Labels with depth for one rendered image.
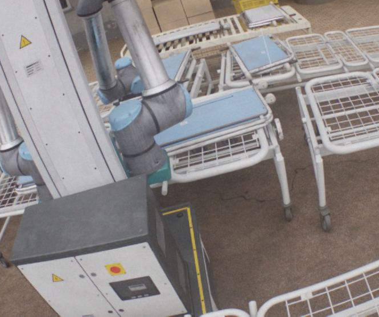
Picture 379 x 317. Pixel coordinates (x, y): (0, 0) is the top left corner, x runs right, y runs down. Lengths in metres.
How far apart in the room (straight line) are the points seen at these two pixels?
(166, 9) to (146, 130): 4.08
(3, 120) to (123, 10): 0.76
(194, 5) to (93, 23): 4.04
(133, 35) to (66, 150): 0.53
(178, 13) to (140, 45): 4.02
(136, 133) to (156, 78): 0.23
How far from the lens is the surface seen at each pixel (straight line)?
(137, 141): 1.64
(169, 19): 5.64
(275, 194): 2.52
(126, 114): 1.60
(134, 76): 1.95
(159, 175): 1.71
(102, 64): 1.80
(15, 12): 1.44
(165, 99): 1.65
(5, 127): 1.87
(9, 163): 1.90
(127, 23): 1.63
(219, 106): 2.41
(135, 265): 1.31
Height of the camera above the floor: 1.59
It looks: 28 degrees down
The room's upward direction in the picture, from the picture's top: 19 degrees counter-clockwise
